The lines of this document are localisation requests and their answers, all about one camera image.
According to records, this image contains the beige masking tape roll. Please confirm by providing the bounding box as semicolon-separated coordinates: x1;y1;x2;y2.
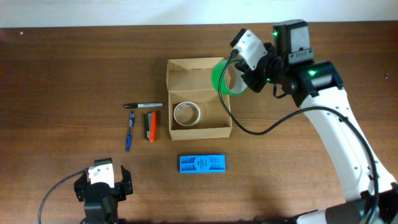
173;101;201;127

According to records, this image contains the black right camera cable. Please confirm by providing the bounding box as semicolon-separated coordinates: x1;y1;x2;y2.
217;49;381;224

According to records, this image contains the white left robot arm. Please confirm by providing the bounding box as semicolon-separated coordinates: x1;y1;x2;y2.
74;159;133;224

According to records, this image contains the green tape roll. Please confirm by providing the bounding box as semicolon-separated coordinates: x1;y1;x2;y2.
211;59;248;96

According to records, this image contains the black camera cable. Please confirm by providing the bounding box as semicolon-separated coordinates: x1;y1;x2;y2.
37;169;90;224
217;49;381;224

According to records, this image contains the blue plastic case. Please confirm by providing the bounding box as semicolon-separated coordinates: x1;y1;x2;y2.
179;154;226;174

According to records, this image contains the blue ballpoint pen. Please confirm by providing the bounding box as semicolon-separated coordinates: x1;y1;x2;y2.
126;111;135;152

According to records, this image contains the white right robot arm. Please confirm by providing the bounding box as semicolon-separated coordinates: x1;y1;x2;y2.
231;19;397;223

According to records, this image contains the brown cardboard box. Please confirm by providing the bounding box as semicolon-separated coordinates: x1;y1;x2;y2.
166;57;233;141

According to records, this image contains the black left camera cable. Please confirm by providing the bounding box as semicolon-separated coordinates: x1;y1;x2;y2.
37;169;90;224

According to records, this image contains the black marker pen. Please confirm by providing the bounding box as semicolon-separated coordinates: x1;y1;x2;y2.
123;103;164;109

